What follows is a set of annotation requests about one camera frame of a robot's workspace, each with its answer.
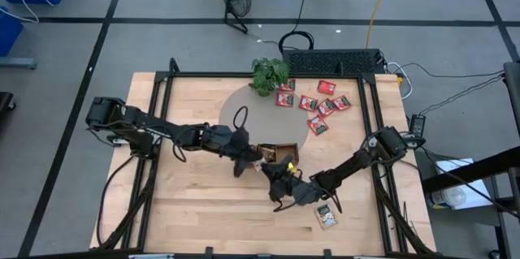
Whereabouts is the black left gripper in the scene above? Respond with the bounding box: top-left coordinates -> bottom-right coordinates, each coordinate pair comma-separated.
210,124 -> 266,179

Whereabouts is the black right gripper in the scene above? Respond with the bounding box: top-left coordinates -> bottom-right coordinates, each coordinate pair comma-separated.
262,153 -> 304,205

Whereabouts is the wooden three-compartment tea box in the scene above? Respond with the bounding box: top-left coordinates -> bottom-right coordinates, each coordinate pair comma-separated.
255,142 -> 301,166

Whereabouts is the round grey mat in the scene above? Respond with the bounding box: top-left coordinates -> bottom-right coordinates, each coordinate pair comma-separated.
218,84 -> 310,158

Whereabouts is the green potted plant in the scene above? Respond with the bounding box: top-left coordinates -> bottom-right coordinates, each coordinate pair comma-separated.
248,57 -> 290,97

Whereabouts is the black mesh computer case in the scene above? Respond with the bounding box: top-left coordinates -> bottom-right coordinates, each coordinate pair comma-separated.
282,48 -> 386,76

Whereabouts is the black power adapter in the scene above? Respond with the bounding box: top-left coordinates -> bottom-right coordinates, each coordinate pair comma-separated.
409,113 -> 427,138

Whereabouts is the white box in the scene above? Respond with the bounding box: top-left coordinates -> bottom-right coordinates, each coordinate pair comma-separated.
426,158 -> 495,211

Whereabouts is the grey cart base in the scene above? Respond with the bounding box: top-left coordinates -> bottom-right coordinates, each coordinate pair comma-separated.
0,56 -> 38,70

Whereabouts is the black chair base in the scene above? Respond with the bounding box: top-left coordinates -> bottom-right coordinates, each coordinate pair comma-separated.
0,91 -> 17,113

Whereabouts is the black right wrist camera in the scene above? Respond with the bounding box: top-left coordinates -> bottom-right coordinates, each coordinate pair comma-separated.
282,171 -> 304,195

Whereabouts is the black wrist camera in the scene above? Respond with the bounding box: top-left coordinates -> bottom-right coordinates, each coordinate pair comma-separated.
214,125 -> 236,146
282,171 -> 304,195

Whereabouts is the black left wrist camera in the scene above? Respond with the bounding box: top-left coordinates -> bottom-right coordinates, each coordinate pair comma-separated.
214,125 -> 236,146

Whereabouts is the black left wrist camera cable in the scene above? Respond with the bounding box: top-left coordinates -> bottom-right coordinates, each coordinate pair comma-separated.
232,106 -> 249,131

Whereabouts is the black metal table frame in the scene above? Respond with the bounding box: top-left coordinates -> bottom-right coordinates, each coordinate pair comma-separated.
97,58 -> 436,258

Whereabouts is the black hanging cable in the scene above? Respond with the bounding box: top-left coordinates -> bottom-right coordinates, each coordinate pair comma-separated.
278,0 -> 316,54

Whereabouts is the white power cable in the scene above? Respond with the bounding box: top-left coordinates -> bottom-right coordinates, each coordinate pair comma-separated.
386,62 -> 414,101

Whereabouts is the yellow hanging cable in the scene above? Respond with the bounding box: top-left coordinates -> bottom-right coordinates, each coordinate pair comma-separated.
365,0 -> 394,49

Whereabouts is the black metal shelf frame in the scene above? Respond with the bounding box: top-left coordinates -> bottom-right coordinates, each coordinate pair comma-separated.
421,62 -> 520,259

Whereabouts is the black floor cable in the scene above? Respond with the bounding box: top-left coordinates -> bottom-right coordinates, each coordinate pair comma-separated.
419,75 -> 505,116
400,63 -> 505,80

